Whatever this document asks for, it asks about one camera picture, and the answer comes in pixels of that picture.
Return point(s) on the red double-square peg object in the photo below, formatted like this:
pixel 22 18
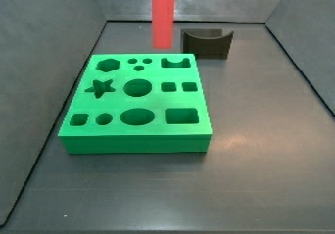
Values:
pixel 162 23

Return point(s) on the green shape-sorting block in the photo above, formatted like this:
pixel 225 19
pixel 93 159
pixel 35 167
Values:
pixel 140 104

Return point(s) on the black curved holder stand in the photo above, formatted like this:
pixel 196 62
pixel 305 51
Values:
pixel 206 43

